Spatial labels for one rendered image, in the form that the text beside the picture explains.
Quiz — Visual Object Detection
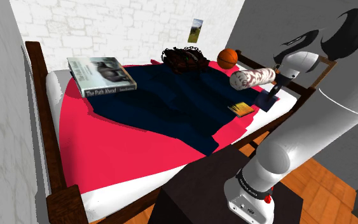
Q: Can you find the small navy blue book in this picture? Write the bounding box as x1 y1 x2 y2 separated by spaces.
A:
252 90 280 113

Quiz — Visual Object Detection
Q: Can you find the white red patterned cylinder pillow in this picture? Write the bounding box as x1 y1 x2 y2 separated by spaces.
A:
229 67 277 92

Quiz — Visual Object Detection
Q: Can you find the small yellow book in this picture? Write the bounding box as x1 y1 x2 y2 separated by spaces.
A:
227 101 256 118

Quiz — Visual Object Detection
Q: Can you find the orange basketball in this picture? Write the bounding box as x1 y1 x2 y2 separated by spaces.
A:
216 48 239 70

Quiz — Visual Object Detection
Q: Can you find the dark brown baseball glove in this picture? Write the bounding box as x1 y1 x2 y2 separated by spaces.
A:
161 46 210 75

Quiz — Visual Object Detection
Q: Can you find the navy blue blanket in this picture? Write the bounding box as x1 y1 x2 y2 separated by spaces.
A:
90 63 260 157

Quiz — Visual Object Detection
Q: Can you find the dark robot stand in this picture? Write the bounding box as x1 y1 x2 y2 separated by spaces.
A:
148 144 304 224

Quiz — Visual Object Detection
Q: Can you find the large grey hardcover book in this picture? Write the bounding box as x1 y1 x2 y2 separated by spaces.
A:
66 57 138 99

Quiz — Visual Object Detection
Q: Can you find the red blanket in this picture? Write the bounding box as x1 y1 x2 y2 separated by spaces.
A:
59 60 265 195

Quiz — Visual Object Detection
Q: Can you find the wooden bed with white mattress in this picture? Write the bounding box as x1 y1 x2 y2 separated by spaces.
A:
25 41 317 224

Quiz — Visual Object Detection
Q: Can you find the light wooden frame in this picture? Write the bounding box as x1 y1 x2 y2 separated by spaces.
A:
310 55 338 90

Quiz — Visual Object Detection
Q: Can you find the wall picture of landscape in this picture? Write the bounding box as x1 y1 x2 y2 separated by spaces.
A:
187 18 204 44

